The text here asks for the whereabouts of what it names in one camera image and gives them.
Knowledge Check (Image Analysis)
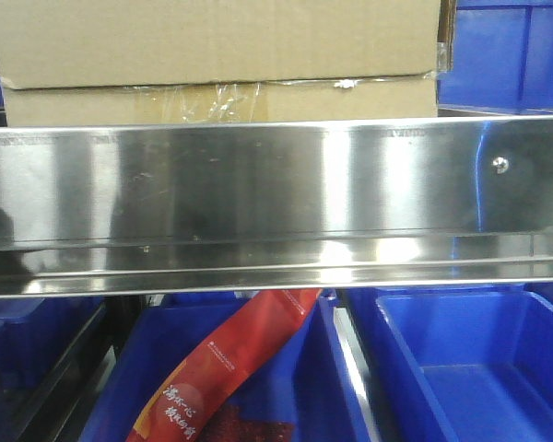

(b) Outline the red snack bag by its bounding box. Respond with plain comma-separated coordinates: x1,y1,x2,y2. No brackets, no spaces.
126,288,323,441

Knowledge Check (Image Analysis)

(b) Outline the blue bin left lower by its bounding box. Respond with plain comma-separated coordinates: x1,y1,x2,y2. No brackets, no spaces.
0,297,106,440

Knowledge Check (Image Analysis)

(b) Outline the blue bin centre lower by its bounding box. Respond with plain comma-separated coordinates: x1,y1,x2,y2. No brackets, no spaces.
80,297,370,441

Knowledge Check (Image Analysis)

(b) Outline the blue bin upper right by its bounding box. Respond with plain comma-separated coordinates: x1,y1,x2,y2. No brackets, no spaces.
439,1,553,111

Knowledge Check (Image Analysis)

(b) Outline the stainless steel shelf rail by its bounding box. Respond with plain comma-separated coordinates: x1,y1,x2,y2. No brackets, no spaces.
0,115,553,298

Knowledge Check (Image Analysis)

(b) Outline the brown cardboard carton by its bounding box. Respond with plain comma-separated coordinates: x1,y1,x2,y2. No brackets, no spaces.
0,1,456,127

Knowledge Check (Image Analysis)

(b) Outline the blue bin right lower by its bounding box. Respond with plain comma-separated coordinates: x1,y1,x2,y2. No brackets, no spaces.
348,286,553,441

